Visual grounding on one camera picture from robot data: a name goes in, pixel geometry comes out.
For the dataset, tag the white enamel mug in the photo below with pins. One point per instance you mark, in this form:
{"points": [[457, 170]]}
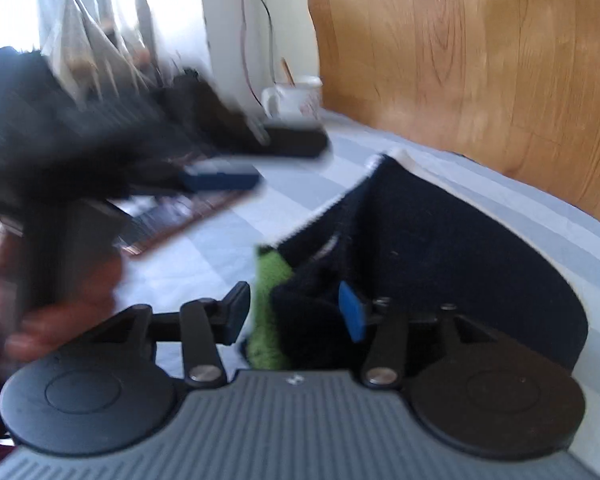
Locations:
{"points": [[300, 100]]}

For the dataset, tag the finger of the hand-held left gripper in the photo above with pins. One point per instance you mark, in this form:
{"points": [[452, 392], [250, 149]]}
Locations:
{"points": [[295, 142], [220, 176]]}

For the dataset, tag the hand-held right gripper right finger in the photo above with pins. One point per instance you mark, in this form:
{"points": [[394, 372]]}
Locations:
{"points": [[352, 310]]}

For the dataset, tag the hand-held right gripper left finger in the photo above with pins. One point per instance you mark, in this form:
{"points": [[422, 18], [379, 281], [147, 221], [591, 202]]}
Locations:
{"points": [[236, 312]]}

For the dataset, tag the person's left hand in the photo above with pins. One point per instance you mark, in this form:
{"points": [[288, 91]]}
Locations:
{"points": [[80, 310]]}

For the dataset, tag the green and navy knit sweater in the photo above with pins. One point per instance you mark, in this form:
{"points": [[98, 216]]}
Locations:
{"points": [[455, 260]]}

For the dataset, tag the thin wooden stick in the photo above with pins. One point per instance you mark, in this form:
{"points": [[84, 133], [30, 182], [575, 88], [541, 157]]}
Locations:
{"points": [[287, 71]]}

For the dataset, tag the dark patterned flat object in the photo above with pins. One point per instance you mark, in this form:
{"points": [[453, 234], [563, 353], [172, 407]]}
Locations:
{"points": [[180, 215]]}

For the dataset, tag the blue striped bed sheet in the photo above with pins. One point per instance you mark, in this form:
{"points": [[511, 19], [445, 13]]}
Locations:
{"points": [[280, 210]]}

